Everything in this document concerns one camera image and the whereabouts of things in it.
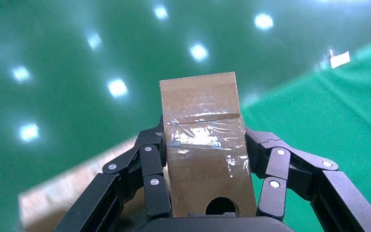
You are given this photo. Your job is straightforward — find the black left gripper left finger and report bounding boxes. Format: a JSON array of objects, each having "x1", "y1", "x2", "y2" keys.
[{"x1": 53, "y1": 116, "x2": 172, "y2": 232}]

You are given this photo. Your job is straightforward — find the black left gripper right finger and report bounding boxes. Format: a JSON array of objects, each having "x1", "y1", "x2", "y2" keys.
[{"x1": 243, "y1": 126, "x2": 371, "y2": 232}]

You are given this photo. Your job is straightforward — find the green tablecloth with yellow stars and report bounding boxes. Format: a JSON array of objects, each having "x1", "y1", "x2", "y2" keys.
[{"x1": 241, "y1": 38, "x2": 371, "y2": 232}]

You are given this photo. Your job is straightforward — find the silver cloth clamp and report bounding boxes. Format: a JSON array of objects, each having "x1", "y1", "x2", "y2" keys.
[{"x1": 328, "y1": 47, "x2": 352, "y2": 70}]

